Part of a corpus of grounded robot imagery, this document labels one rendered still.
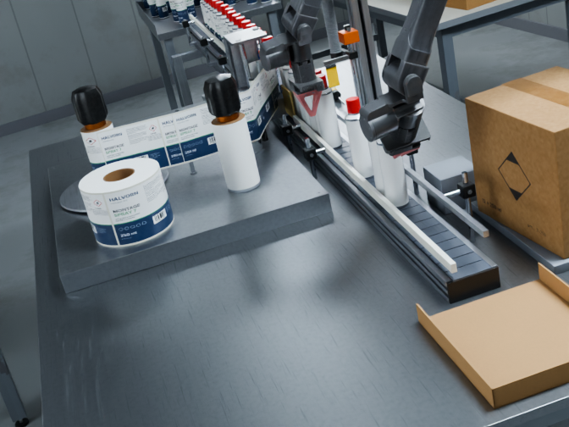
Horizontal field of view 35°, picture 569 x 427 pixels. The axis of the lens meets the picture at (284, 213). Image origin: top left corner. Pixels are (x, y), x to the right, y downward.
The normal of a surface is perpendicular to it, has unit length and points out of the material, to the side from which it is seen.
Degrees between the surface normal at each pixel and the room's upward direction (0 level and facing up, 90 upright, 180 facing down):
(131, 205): 90
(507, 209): 90
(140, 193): 90
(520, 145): 90
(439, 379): 0
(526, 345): 0
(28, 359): 0
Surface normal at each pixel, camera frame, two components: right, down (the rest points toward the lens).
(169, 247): 0.27, 0.36
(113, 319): -0.20, -0.89
